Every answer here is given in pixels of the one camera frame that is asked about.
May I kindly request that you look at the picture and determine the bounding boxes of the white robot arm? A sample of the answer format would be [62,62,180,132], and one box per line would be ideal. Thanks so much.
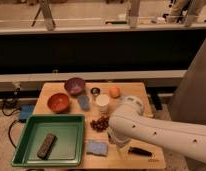
[108,96,206,163]

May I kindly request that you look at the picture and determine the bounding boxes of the dark rectangular block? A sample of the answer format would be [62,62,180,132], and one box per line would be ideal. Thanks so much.
[37,133,56,160]

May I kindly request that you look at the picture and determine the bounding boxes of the blue folded cloth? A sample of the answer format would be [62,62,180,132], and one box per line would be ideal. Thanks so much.
[77,95,90,110]

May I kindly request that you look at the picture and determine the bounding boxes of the bunch of dark grapes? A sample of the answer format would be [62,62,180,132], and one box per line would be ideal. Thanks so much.
[90,116,109,132]

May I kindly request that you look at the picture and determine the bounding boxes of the blue sponge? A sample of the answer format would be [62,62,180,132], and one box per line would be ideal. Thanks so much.
[86,140,108,156]

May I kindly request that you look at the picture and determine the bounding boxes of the green plastic tray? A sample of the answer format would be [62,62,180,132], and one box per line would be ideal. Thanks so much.
[12,114,85,167]

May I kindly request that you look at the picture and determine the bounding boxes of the blue box on floor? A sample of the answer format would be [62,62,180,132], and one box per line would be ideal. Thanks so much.
[18,105,34,123]

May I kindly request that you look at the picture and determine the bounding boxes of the wooden board table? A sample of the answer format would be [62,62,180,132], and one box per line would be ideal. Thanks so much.
[34,82,166,170]

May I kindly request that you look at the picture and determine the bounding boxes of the purple bowl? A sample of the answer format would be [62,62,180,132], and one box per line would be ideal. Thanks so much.
[64,77,86,96]

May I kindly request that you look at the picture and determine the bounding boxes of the black cable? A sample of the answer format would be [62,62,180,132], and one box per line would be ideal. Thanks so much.
[1,89,22,149]

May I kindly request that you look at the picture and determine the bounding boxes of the white paper cup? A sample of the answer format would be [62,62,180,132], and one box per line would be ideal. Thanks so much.
[96,94,110,113]

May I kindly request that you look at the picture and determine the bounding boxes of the red-orange bowl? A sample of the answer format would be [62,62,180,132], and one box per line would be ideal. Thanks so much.
[47,93,70,113]

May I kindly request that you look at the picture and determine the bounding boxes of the orange fruit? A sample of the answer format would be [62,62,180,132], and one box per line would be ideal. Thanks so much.
[109,87,121,98]

